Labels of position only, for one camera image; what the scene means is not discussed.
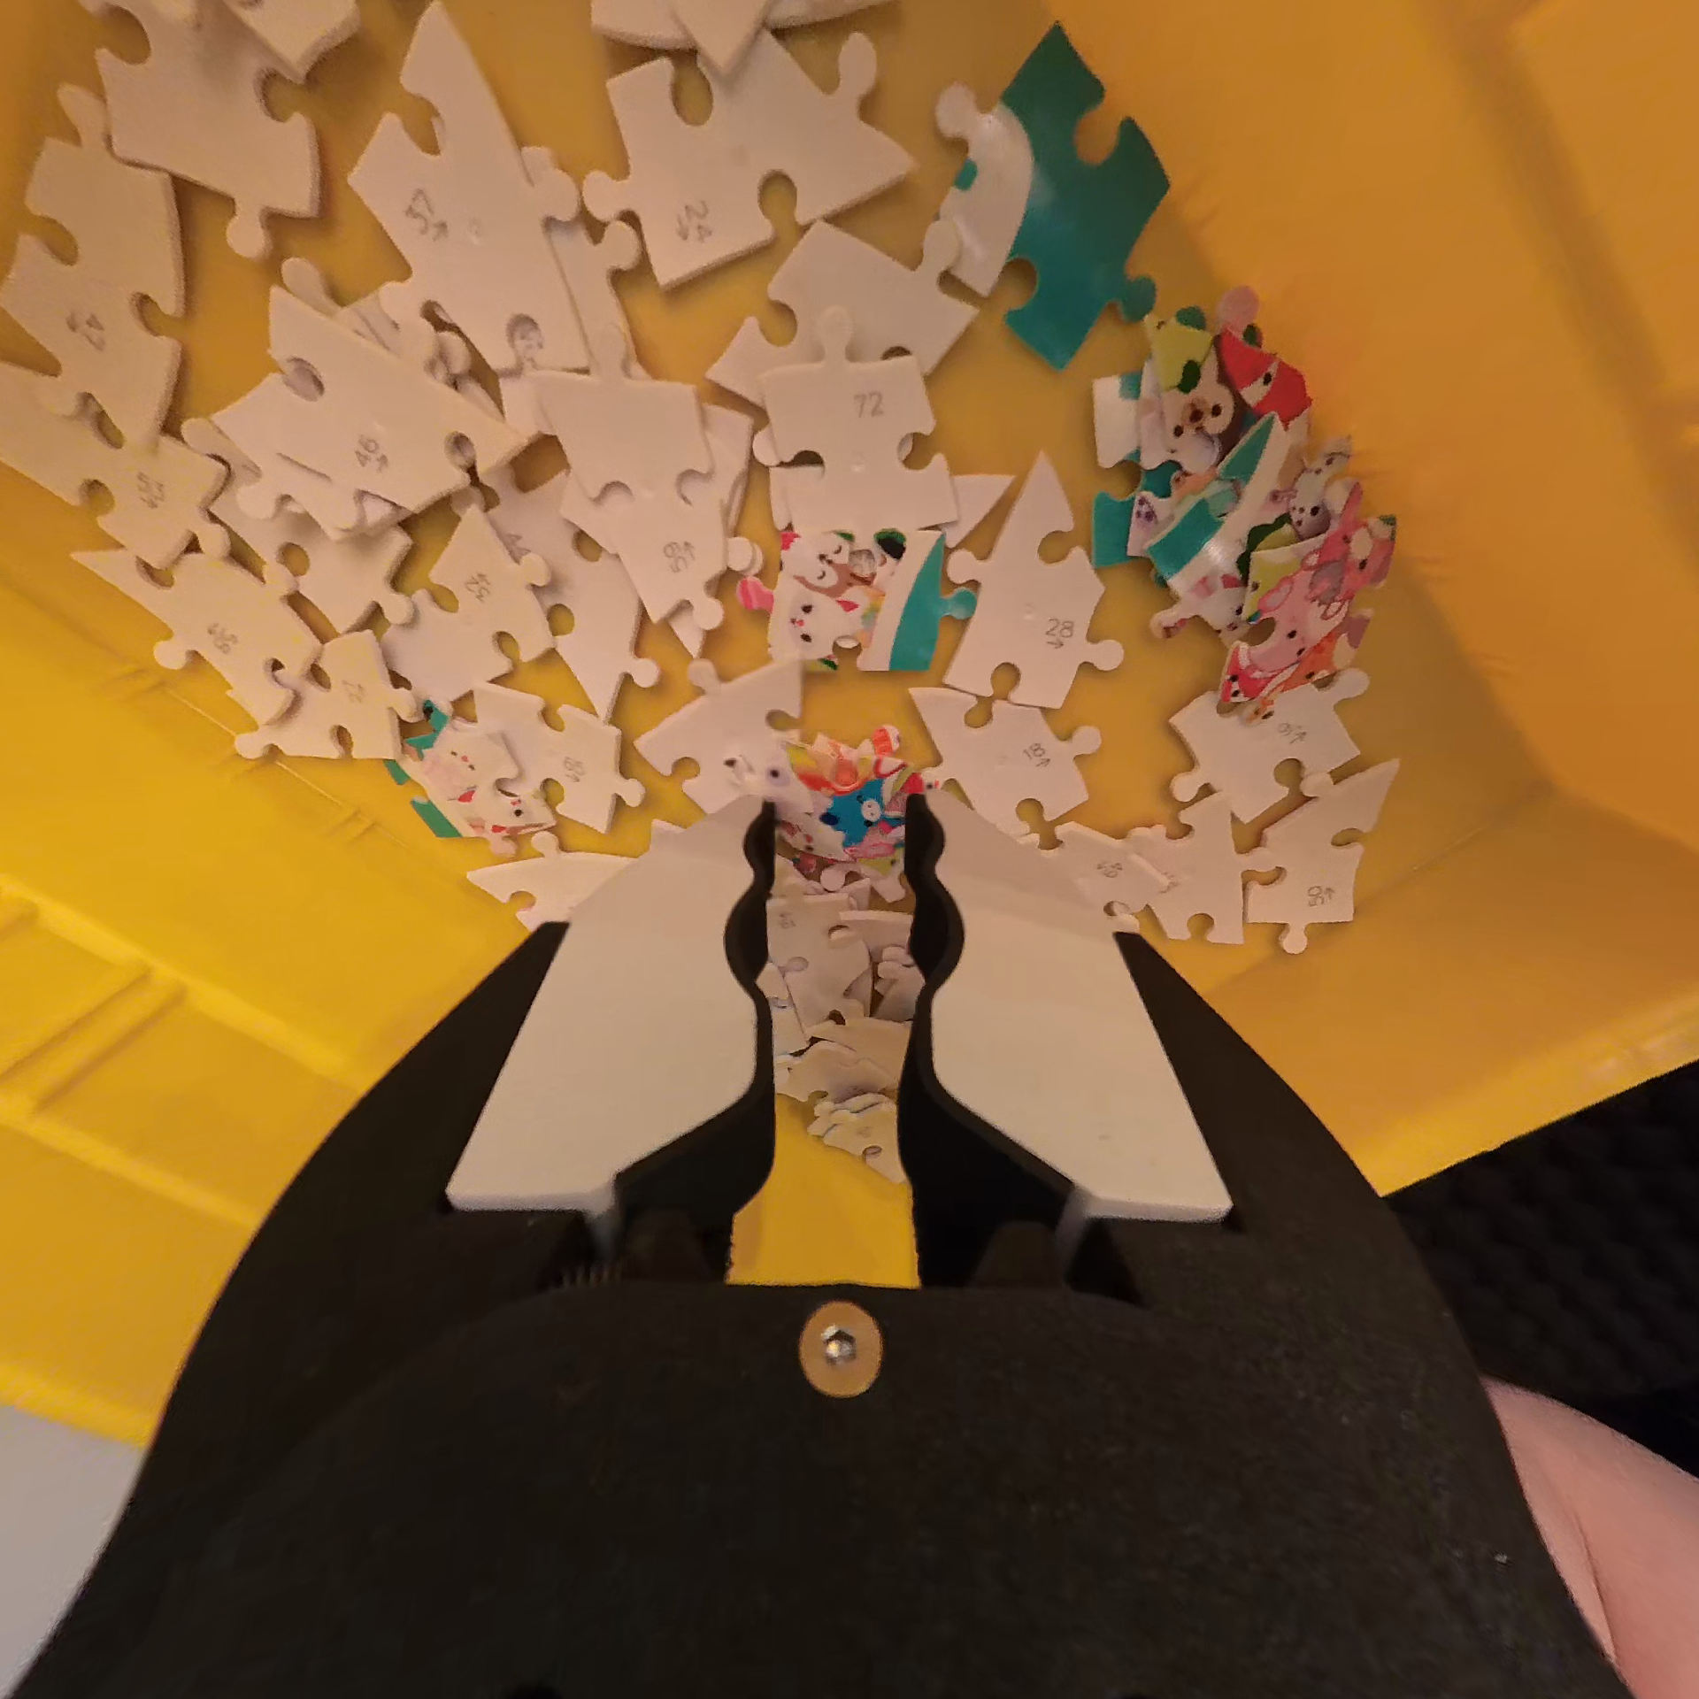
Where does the yellow plastic bin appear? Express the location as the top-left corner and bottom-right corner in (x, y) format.
(0, 0), (1699, 1448)

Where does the pile of puzzle pieces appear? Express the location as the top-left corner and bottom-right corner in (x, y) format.
(0, 0), (1411, 1169)

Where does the person's leg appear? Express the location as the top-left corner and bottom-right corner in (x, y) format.
(1483, 1376), (1699, 1699)

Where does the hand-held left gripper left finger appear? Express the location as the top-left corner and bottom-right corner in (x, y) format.
(448, 804), (777, 1276)

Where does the black quilted pad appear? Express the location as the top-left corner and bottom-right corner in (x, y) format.
(1381, 1062), (1699, 1474)

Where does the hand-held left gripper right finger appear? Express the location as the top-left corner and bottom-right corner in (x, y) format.
(905, 796), (1237, 1276)

